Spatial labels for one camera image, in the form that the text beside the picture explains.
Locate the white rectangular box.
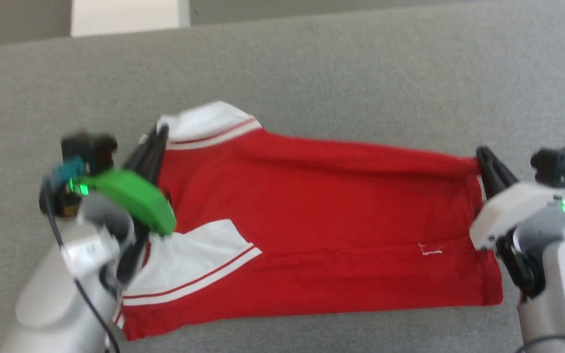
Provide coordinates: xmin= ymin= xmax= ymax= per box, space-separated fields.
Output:
xmin=70 ymin=0 xmax=191 ymax=38

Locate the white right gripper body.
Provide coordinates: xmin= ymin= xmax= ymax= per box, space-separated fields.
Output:
xmin=468 ymin=180 xmax=565 ymax=252

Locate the red and white garment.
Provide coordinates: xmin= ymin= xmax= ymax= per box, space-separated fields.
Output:
xmin=113 ymin=101 xmax=504 ymax=342

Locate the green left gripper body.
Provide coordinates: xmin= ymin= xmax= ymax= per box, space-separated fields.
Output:
xmin=79 ymin=169 xmax=178 ymax=237

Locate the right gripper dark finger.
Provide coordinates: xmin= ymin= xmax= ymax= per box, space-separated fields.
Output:
xmin=488 ymin=150 xmax=519 ymax=194
xmin=476 ymin=146 xmax=500 ymax=201

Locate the left camera cable teal plug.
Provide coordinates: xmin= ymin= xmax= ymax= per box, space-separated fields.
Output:
xmin=41 ymin=156 xmax=122 ymax=353

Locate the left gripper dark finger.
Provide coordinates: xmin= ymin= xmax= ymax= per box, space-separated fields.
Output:
xmin=149 ymin=123 xmax=171 ymax=186
xmin=122 ymin=131 xmax=158 ymax=183

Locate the grey fabric covered surface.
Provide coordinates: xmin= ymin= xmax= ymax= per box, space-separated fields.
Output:
xmin=0 ymin=0 xmax=565 ymax=353

